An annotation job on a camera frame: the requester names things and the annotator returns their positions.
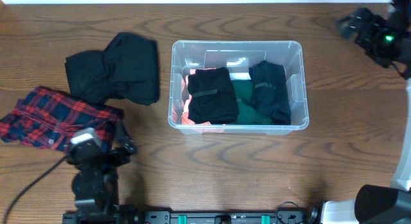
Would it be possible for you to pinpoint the white label in container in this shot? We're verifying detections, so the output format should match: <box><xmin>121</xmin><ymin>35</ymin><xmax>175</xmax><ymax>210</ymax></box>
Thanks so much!
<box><xmin>230</xmin><ymin>73</ymin><xmax>251</xmax><ymax>80</ymax></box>

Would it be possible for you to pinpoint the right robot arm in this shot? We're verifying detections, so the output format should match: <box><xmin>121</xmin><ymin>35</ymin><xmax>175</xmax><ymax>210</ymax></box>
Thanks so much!
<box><xmin>307</xmin><ymin>0</ymin><xmax>410</xmax><ymax>224</ymax></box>

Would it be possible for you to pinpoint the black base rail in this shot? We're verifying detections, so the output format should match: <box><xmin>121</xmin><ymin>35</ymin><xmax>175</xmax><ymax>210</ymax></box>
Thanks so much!
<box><xmin>62</xmin><ymin>205</ymin><xmax>320</xmax><ymax>224</ymax></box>

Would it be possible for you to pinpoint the red navy plaid shirt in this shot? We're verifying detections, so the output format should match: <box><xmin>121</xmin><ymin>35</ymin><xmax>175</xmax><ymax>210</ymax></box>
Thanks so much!
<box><xmin>1</xmin><ymin>87</ymin><xmax>124</xmax><ymax>151</ymax></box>

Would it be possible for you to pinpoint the pink coral garment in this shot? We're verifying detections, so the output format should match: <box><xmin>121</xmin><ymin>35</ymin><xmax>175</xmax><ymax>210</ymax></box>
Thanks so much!
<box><xmin>171</xmin><ymin>67</ymin><xmax>224</xmax><ymax>134</ymax></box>

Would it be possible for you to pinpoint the navy garment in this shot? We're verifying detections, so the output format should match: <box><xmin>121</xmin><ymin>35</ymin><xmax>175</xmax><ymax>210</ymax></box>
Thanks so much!
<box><xmin>249</xmin><ymin>60</ymin><xmax>292</xmax><ymax>125</ymax></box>

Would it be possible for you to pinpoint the dark green drawstring garment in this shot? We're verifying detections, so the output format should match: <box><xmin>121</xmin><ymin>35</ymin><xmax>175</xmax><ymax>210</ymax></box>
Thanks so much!
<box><xmin>231</xmin><ymin>80</ymin><xmax>273</xmax><ymax>125</ymax></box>

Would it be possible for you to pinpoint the clear plastic storage container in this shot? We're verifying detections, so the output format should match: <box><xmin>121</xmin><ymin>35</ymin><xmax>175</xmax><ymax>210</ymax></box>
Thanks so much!
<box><xmin>168</xmin><ymin>40</ymin><xmax>310</xmax><ymax>135</ymax></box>

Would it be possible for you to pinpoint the black drawstring garment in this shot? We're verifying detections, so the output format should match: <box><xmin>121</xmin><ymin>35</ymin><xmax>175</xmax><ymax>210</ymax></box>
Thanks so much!
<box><xmin>65</xmin><ymin>32</ymin><xmax>160</xmax><ymax>106</ymax></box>

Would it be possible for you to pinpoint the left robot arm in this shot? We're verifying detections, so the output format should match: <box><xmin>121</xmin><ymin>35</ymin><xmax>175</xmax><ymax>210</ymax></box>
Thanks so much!
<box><xmin>66</xmin><ymin>121</ymin><xmax>137</xmax><ymax>215</ymax></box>

